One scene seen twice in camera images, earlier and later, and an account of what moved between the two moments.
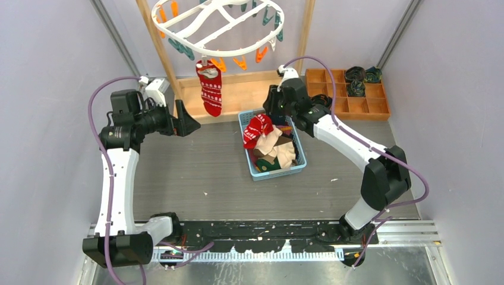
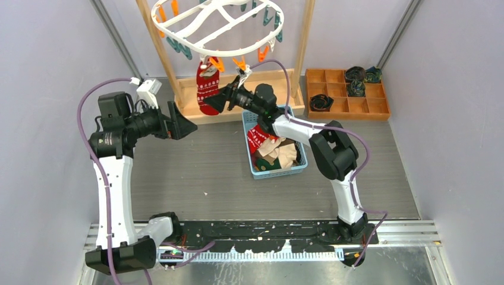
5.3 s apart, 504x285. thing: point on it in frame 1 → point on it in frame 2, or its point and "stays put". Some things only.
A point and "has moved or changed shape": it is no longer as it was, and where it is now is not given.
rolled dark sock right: [373, 75] stays put
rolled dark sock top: [355, 73] stays put
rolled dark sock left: [322, 100] stays put
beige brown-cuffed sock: [266, 142] has moved or changed shape
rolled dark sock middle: [356, 88] stays put
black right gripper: [270, 105] → [229, 93]
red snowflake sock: [259, 126] has moved or changed shape
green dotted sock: [264, 165] stays put
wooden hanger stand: [241, 95] stays put
